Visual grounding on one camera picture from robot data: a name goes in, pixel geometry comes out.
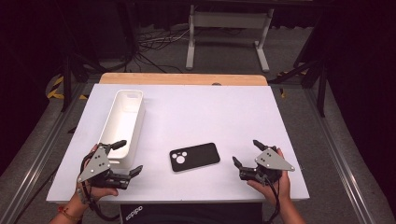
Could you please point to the person's left hand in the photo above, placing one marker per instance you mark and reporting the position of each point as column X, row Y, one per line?
column 99, row 193

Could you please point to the white table board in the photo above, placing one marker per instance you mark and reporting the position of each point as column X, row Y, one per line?
column 199, row 115

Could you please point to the yellow black floor tape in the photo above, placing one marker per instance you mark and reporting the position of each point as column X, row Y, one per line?
column 56, row 91

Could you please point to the white plastic storage box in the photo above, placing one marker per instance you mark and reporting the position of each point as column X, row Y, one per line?
column 124, row 118

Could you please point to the person's right hand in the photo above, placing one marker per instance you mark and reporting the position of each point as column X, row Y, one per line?
column 277, row 189

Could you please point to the person's black clothing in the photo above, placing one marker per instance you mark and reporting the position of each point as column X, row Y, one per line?
column 193, row 214

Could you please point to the black phone case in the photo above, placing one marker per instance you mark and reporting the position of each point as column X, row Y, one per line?
column 199, row 155

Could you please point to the wooden table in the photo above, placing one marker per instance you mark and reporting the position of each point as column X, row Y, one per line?
column 183, row 79

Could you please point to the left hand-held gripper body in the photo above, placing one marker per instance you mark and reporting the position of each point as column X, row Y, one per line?
column 95, row 165

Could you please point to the black tripod stand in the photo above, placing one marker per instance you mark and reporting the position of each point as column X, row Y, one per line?
column 66, row 81
column 322, row 90

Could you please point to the white metal stand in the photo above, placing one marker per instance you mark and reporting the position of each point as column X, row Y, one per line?
column 229, row 20

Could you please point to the metal floor rail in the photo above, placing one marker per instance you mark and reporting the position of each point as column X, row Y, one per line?
column 342, row 161
column 31, row 174

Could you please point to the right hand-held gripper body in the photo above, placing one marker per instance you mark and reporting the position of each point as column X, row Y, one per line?
column 271, row 161

